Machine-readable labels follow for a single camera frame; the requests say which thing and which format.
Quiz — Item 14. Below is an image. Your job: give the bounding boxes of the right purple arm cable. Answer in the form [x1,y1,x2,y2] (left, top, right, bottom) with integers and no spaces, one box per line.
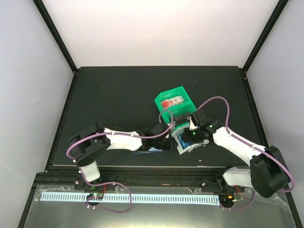
[196,96,296,192]

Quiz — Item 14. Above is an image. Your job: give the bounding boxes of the white card bin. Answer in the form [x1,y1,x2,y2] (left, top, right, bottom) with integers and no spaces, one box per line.
[171,124,209,155]

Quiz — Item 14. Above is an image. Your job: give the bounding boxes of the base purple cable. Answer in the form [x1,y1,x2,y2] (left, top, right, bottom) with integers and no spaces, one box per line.
[78,170,133,213]
[219,187,257,211]

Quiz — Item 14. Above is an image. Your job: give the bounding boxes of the left circuit board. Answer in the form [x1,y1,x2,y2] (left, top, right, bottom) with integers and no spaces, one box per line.
[86,193,104,200]

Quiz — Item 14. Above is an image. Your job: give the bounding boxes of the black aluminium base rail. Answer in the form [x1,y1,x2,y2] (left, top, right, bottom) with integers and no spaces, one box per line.
[35,165,288,190]

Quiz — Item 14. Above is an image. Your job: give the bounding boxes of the left black frame post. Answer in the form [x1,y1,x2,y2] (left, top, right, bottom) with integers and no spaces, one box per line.
[33,0,78,73]

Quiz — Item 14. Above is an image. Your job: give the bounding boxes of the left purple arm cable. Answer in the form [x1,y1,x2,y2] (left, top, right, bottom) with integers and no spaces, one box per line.
[66,109,174,163]

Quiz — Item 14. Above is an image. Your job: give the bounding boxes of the green card bin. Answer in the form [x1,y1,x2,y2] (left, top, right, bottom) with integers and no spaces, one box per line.
[154,86,196,117]

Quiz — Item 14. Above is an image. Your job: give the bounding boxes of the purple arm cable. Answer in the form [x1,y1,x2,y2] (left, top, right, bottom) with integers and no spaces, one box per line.
[66,109,174,163]
[196,96,296,192]

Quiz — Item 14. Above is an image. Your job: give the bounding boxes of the blue credit cards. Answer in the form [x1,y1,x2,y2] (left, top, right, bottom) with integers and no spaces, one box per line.
[178,135,193,149]

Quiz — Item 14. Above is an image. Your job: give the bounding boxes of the right black frame post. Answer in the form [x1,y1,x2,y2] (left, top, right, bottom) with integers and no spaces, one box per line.
[242,0,289,73]

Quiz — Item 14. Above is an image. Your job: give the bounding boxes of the white slotted cable duct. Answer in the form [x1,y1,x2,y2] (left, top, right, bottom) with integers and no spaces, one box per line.
[40,192,219,206]

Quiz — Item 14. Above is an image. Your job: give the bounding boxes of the black frame post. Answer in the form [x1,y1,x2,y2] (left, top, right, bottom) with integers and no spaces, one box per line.
[242,0,289,73]
[33,0,78,73]

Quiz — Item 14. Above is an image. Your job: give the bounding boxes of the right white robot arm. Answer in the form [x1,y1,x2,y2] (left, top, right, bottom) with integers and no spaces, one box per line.
[182,111,292,198]

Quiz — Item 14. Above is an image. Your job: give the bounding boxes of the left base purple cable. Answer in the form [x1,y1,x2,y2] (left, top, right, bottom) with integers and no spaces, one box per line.
[78,170,133,213]

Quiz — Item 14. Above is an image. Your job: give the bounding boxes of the circuit board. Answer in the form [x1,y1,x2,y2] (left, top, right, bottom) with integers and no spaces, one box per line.
[219,195,244,203]
[86,193,104,200]

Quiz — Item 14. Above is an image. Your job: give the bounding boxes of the blue card holder wallet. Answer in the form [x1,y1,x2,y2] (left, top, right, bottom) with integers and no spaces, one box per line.
[134,147,163,155]

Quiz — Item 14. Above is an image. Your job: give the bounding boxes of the right circuit board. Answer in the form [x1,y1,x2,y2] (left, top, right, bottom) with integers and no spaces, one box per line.
[219,195,244,203]

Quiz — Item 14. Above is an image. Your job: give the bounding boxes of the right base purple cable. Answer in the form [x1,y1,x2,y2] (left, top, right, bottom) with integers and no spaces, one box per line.
[219,187,257,211]

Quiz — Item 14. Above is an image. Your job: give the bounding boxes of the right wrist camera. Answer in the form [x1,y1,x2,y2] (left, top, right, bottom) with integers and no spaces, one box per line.
[190,119,198,131]

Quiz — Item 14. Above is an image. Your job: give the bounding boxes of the red white credit cards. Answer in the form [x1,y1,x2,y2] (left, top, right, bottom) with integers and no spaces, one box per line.
[161,96,184,109]

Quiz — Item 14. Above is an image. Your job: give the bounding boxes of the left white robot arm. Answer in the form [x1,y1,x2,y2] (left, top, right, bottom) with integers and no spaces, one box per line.
[66,122,178,190]

